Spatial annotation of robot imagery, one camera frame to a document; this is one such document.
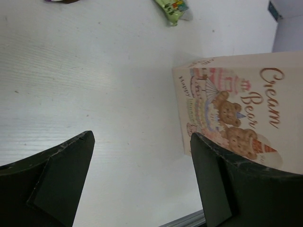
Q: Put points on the right blue table label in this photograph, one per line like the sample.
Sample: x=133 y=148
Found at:
x=274 y=11

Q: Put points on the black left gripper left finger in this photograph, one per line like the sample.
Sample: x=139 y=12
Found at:
x=44 y=190

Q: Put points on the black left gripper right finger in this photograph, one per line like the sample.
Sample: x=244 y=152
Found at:
x=237 y=192

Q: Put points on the brown chocolate bar wrapper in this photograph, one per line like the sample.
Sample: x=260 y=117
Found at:
x=62 y=1

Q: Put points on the aluminium table front rail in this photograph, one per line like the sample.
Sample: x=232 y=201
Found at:
x=196 y=219

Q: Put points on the beige paper bag orange handles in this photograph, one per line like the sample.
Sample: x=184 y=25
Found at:
x=251 y=105

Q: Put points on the green gummy snack packet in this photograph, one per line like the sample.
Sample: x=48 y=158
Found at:
x=175 y=10

